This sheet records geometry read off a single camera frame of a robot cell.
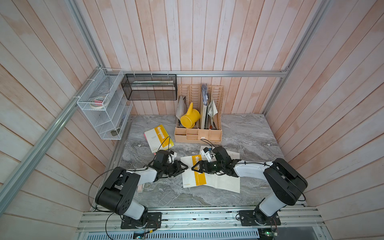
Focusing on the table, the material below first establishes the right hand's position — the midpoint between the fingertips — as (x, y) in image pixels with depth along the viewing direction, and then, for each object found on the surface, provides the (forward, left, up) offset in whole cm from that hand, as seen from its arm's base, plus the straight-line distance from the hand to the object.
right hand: (196, 169), depth 86 cm
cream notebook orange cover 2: (-4, +3, -4) cm, 6 cm away
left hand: (0, +6, -2) cm, 6 cm away
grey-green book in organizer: (+28, -5, +24) cm, 37 cm away
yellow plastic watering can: (+28, +5, +11) cm, 31 cm away
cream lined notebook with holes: (-6, -17, -5) cm, 18 cm away
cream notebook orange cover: (+21, +26, 0) cm, 33 cm away
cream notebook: (+13, -26, -6) cm, 29 cm away
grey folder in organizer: (+41, +10, +12) cm, 44 cm away
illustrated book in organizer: (+35, -10, +13) cm, 39 cm away
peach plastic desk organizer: (+53, +2, +14) cm, 55 cm away
